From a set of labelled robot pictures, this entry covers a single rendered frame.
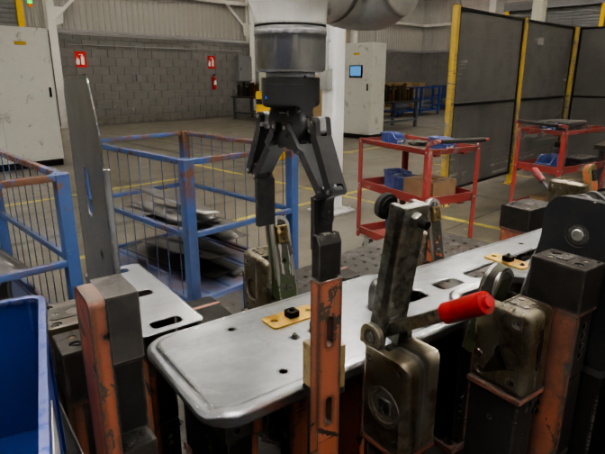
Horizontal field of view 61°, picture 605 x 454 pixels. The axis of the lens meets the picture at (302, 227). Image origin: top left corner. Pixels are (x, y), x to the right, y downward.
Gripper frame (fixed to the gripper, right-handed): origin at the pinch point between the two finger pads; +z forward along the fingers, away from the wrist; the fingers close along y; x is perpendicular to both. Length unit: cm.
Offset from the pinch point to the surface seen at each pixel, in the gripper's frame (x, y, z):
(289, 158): -132, 193, 26
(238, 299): -28, 69, 43
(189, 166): -62, 178, 22
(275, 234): -4.4, 11.1, 4.5
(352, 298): -11.6, -0.1, 13.6
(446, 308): 0.9, -27.6, 1.3
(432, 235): -39.2, 7.4, 10.0
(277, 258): -4.3, 10.2, 8.3
